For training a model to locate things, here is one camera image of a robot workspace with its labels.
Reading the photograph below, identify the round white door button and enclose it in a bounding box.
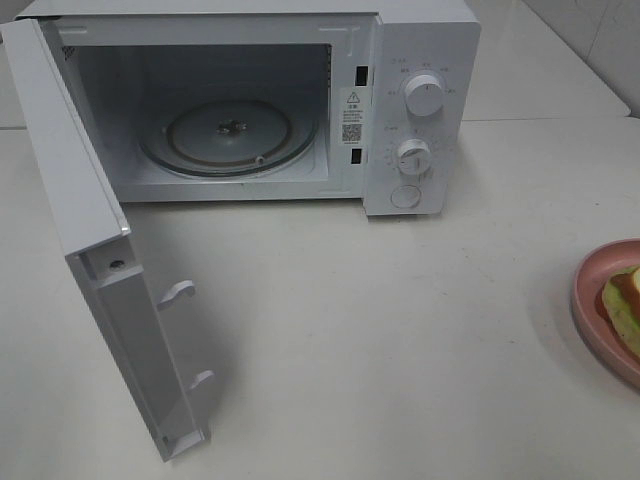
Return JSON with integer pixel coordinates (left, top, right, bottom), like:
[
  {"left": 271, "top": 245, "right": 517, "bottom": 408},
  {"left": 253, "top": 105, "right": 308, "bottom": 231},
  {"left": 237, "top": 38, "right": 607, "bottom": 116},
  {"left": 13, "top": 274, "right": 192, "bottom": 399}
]
[{"left": 390, "top": 185, "right": 421, "bottom": 209}]

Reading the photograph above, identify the white microwave knob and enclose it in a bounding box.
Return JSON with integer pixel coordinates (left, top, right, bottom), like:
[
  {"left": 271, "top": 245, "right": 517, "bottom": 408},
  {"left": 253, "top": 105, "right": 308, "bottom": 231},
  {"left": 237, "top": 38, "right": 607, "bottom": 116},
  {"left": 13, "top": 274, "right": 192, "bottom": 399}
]
[
  {"left": 396, "top": 139, "right": 432, "bottom": 176},
  {"left": 402, "top": 71, "right": 444, "bottom": 117}
]

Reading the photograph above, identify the sandwich with white bread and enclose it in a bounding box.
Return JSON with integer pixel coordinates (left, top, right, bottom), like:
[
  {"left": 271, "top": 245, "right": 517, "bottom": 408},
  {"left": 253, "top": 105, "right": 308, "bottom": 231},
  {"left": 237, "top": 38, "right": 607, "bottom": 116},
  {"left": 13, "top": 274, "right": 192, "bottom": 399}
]
[{"left": 595, "top": 265, "right": 639, "bottom": 360}]

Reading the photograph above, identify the pink round plate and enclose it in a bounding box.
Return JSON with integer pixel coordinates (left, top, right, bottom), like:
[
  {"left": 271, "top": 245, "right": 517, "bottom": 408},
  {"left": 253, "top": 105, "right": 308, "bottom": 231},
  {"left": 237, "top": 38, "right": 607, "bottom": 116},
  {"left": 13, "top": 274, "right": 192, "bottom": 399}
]
[{"left": 571, "top": 238, "right": 639, "bottom": 390}]

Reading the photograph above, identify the glass microwave turntable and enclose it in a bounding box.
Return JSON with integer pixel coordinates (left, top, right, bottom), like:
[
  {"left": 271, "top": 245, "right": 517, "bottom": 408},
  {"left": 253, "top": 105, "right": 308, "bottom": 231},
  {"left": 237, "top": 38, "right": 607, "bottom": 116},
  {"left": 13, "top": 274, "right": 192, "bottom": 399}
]
[{"left": 139, "top": 99, "right": 319, "bottom": 178}]

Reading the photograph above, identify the white microwave oven body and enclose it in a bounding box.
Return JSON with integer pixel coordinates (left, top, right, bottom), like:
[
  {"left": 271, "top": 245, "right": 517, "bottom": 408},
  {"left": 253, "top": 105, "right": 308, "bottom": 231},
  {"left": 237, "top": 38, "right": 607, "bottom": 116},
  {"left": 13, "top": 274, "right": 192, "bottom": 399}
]
[{"left": 13, "top": 1, "right": 481, "bottom": 216}]

